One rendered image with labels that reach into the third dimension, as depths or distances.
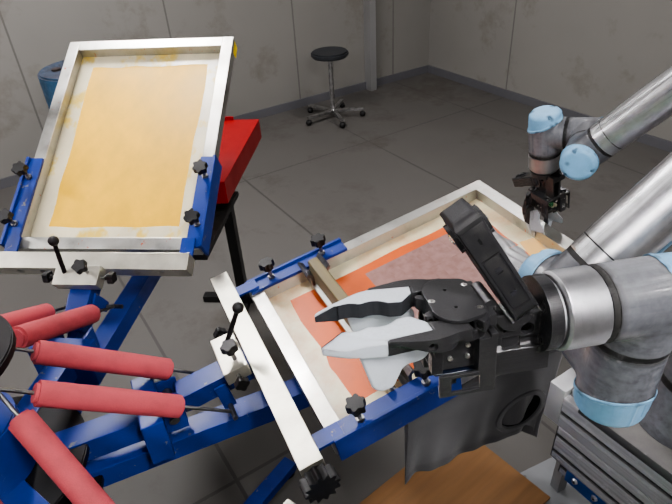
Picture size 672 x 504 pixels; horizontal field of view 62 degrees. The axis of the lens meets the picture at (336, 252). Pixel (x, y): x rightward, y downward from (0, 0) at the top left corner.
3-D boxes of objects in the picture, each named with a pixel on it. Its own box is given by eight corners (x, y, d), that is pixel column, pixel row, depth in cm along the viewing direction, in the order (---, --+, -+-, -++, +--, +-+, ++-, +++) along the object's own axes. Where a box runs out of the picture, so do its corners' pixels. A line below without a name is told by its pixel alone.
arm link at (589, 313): (619, 289, 48) (569, 248, 55) (568, 297, 47) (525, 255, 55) (607, 361, 51) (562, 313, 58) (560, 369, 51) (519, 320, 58)
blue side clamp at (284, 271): (344, 255, 169) (339, 237, 165) (351, 263, 166) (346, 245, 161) (252, 298, 163) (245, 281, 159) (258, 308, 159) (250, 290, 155)
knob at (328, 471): (332, 466, 112) (324, 445, 107) (345, 489, 108) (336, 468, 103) (299, 485, 110) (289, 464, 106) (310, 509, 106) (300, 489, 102)
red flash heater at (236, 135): (165, 142, 262) (159, 117, 255) (262, 140, 257) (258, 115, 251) (109, 207, 212) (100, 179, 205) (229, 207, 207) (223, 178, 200)
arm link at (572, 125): (611, 164, 123) (558, 161, 128) (617, 144, 131) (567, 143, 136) (615, 129, 119) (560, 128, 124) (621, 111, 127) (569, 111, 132)
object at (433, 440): (522, 415, 173) (539, 327, 153) (542, 436, 166) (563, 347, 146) (390, 476, 158) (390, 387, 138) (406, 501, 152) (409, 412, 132)
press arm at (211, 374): (248, 361, 137) (241, 348, 134) (255, 378, 133) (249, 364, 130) (181, 395, 134) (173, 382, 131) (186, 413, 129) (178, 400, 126)
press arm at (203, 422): (469, 327, 168) (470, 311, 164) (481, 339, 163) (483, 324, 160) (14, 500, 128) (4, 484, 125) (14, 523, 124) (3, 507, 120)
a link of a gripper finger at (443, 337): (396, 367, 45) (491, 338, 48) (395, 351, 44) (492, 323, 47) (373, 336, 49) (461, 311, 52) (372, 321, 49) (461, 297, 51)
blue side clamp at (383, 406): (449, 377, 127) (446, 357, 123) (463, 393, 123) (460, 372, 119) (331, 443, 121) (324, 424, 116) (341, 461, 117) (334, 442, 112)
